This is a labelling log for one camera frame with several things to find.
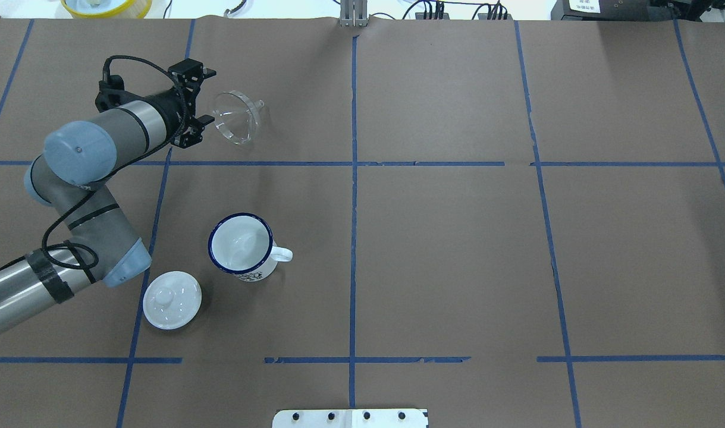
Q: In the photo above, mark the clear plastic funnel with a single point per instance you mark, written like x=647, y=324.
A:
x=238, y=117

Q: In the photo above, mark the aluminium frame post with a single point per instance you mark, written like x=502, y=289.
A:
x=353, y=13

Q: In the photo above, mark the white enamel cup blue rim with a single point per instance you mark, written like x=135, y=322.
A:
x=243, y=245

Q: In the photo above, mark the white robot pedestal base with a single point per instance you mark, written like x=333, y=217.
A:
x=371, y=417

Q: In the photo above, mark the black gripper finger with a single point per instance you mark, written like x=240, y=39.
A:
x=190, y=73
x=191, y=132

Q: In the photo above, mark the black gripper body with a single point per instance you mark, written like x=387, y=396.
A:
x=170, y=112

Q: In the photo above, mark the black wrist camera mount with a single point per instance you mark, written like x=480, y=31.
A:
x=111, y=93

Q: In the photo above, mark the far orange black adapter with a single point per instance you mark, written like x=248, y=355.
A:
x=432, y=11

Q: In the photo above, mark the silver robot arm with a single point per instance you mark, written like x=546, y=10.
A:
x=92, y=240

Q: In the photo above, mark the near orange black adapter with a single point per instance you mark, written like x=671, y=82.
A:
x=491, y=12

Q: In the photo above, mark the black computer box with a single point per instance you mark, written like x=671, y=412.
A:
x=637, y=11

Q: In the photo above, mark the orange black adapter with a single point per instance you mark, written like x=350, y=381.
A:
x=432, y=11
x=491, y=12

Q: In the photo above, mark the white cup lid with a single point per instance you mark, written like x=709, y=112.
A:
x=172, y=300

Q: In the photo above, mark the yellow tape roll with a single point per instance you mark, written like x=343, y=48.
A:
x=107, y=9

